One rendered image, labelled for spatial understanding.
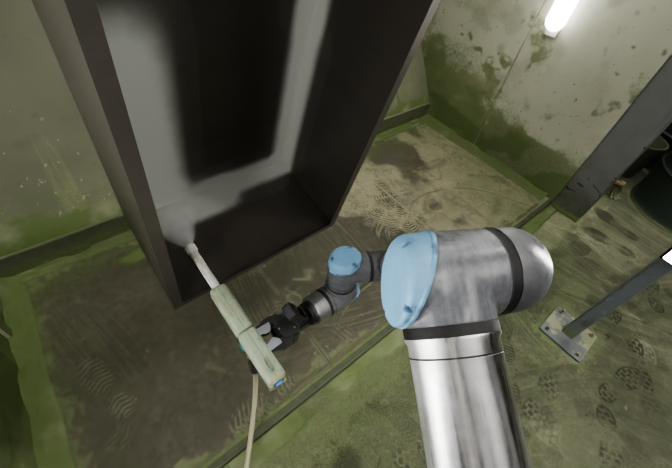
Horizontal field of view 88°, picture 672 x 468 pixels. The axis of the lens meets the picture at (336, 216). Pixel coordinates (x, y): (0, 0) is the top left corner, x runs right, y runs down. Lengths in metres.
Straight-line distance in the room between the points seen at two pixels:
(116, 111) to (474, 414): 0.54
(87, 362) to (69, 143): 0.87
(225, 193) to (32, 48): 0.94
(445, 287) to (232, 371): 1.17
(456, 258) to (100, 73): 0.45
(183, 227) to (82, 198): 0.76
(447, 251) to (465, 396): 0.15
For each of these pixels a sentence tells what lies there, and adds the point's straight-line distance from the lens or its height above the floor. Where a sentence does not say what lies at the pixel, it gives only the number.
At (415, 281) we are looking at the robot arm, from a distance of 0.40.
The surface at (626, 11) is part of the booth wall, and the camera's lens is 2.33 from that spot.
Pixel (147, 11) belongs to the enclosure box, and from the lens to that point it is 0.89.
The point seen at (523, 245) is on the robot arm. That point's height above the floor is 1.13.
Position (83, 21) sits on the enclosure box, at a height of 1.29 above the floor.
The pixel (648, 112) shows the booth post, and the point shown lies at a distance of 2.36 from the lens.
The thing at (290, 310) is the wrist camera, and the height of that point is 0.61.
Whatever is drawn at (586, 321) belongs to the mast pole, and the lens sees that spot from 1.93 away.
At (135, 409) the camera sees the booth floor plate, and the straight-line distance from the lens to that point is 1.53.
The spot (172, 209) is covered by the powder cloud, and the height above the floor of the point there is 0.60.
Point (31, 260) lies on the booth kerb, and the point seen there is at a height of 0.10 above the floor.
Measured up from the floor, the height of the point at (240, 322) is 0.57.
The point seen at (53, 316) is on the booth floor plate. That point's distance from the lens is 1.81.
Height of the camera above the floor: 1.44
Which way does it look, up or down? 47 degrees down
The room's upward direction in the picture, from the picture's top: 10 degrees clockwise
